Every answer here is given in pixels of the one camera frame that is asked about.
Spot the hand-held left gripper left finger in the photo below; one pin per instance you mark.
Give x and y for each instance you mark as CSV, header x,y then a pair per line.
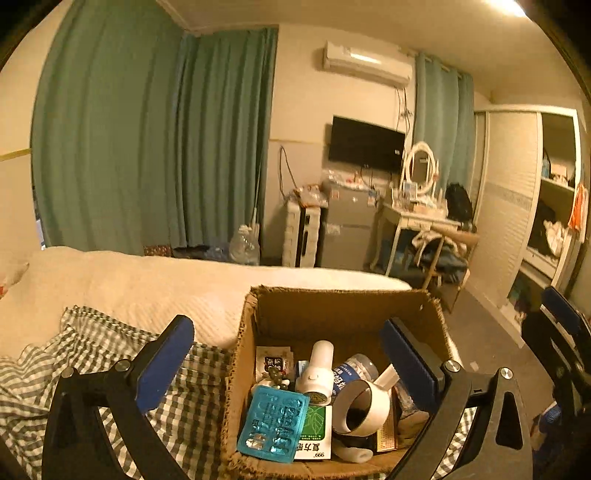
x,y
166,364

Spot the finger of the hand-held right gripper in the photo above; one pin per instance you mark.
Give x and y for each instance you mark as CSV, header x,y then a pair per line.
x,y
561,307

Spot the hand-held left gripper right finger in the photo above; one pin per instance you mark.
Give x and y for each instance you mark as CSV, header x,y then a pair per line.
x,y
411,369

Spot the white tape roll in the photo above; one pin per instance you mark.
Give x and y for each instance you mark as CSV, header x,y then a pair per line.
x,y
376,406

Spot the clear plastic bottle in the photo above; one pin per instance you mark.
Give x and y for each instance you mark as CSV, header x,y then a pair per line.
x,y
358,367

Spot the brown cardboard box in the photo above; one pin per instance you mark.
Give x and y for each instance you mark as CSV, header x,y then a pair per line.
x,y
351,314

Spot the white cylindrical device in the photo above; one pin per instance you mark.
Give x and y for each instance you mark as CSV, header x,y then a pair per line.
x,y
316,369

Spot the brown white sachet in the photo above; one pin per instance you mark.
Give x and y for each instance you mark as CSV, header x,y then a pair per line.
x,y
272,357

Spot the green white medicine box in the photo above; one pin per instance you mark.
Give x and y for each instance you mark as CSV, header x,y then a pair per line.
x,y
318,429

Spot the blue blister pack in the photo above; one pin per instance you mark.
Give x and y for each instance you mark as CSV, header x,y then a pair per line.
x,y
272,424

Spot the grey white checked cloth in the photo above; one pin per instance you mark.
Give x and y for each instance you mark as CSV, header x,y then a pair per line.
x,y
203,397

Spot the orange garment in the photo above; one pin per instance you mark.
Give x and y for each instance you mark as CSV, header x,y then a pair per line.
x,y
578,207

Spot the white wardrobe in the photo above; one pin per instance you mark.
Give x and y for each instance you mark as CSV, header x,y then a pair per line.
x,y
508,207

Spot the wooden chair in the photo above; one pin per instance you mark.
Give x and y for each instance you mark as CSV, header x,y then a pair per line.
x,y
461,237

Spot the large clear water bottle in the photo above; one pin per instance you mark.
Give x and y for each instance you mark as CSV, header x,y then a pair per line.
x,y
244,247

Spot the grey small fridge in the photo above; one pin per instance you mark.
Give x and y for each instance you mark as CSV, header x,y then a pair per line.
x,y
348,240

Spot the black bag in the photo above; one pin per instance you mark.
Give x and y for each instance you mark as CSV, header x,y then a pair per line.
x,y
458,203

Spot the white dressing table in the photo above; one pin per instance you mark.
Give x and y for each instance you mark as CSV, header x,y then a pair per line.
x,y
406,221

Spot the white ribbed suitcase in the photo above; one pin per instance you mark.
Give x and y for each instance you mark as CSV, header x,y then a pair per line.
x,y
292,235

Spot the white round mirror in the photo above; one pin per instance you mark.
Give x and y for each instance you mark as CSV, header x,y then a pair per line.
x,y
420,168

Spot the wide green curtain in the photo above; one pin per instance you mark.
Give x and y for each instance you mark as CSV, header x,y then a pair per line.
x,y
115,138

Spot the white air conditioner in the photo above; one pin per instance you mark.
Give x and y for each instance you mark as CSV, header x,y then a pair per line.
x,y
360,60

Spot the black wall television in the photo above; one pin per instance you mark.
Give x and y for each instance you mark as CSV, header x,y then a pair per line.
x,y
364,145

